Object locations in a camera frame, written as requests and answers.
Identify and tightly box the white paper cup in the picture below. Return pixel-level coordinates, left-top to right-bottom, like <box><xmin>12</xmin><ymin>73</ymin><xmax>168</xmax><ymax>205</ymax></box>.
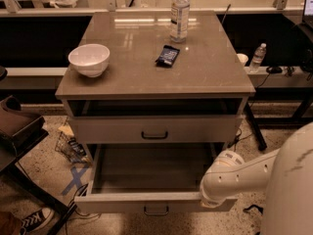
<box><xmin>237</xmin><ymin>53</ymin><xmax>248</xmax><ymax>66</ymax></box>

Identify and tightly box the dark blue snack packet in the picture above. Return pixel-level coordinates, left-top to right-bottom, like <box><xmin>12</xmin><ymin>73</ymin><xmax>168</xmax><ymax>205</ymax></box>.
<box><xmin>156</xmin><ymin>45</ymin><xmax>180</xmax><ymax>68</ymax></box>

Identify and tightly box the wire basket on floor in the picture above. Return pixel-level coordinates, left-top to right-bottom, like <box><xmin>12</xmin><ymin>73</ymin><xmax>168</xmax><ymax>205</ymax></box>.
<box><xmin>55</xmin><ymin>132</ymin><xmax>86</xmax><ymax>164</ymax></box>

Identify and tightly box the drawer with handle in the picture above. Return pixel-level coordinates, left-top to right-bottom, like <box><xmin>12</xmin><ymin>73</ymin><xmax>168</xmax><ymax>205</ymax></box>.
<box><xmin>69</xmin><ymin>116</ymin><xmax>243</xmax><ymax>144</ymax></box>
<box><xmin>75</xmin><ymin>143</ymin><xmax>223</xmax><ymax>216</ymax></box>

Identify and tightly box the black computer mouse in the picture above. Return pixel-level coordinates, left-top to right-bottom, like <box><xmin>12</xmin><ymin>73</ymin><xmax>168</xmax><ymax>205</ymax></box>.
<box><xmin>266</xmin><ymin>66</ymin><xmax>283</xmax><ymax>74</ymax></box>

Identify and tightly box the white bowl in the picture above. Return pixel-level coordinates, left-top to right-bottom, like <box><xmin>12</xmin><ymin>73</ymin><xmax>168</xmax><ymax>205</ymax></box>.
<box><xmin>68</xmin><ymin>44</ymin><xmax>111</xmax><ymax>77</ymax></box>

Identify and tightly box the black chair base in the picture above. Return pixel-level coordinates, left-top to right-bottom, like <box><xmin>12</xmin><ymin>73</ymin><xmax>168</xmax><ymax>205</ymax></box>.
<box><xmin>243</xmin><ymin>204</ymin><xmax>263</xmax><ymax>214</ymax></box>

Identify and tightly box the black side table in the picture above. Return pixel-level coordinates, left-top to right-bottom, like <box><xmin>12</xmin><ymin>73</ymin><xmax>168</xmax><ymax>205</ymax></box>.
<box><xmin>0</xmin><ymin>96</ymin><xmax>77</xmax><ymax>235</ymax></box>

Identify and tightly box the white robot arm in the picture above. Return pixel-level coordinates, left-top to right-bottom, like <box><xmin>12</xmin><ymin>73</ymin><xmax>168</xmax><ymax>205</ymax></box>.
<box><xmin>200</xmin><ymin>123</ymin><xmax>313</xmax><ymax>235</ymax></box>

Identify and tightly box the black and white sneaker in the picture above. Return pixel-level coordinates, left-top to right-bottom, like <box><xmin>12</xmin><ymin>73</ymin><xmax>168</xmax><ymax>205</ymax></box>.
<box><xmin>19</xmin><ymin>208</ymin><xmax>55</xmax><ymax>235</ymax></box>

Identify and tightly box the grey drawer cabinet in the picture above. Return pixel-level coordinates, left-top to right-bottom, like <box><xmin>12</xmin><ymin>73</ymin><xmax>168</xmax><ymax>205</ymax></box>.
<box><xmin>54</xmin><ymin>11</ymin><xmax>256</xmax><ymax>155</ymax></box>

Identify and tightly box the small water bottle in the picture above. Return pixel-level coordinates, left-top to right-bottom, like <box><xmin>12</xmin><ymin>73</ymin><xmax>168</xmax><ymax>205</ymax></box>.
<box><xmin>249</xmin><ymin>43</ymin><xmax>267</xmax><ymax>73</ymax></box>

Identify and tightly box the large clear water bottle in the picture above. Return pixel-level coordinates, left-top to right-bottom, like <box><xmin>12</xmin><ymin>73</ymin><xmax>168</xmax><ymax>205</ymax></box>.
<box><xmin>170</xmin><ymin>0</ymin><xmax>190</xmax><ymax>43</ymax></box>

